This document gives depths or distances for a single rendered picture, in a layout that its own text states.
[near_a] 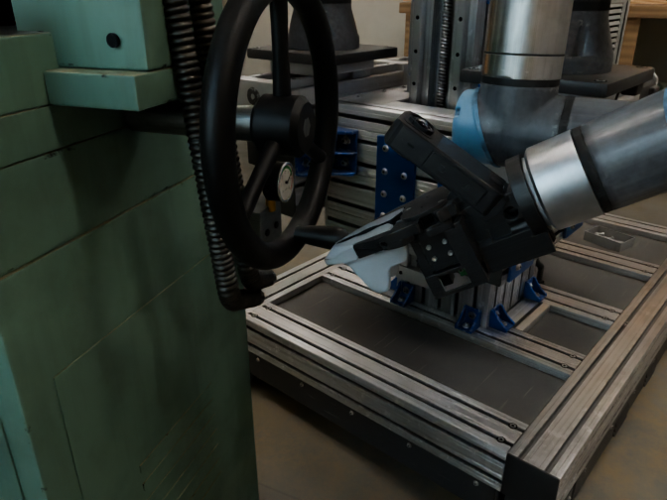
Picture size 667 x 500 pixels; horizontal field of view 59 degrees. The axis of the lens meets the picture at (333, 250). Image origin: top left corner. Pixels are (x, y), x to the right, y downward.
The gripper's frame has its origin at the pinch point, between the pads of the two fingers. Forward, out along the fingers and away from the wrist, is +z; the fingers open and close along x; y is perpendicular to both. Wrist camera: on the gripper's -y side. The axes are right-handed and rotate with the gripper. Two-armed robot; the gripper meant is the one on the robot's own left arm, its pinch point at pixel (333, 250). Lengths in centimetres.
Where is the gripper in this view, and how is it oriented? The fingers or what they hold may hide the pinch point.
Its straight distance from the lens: 58.9
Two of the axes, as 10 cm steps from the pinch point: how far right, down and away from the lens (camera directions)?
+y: 4.7, 8.5, 2.1
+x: 3.2, -3.9, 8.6
